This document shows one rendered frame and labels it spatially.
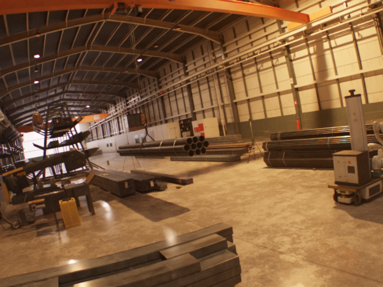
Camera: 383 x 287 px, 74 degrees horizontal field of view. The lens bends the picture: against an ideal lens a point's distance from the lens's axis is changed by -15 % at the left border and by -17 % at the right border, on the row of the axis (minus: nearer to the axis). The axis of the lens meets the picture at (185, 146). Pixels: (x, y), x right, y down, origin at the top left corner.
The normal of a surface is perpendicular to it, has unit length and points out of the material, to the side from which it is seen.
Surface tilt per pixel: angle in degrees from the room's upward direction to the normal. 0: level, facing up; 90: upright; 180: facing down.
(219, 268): 90
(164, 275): 90
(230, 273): 90
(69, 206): 90
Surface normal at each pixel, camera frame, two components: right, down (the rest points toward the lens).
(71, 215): 0.44, -0.03
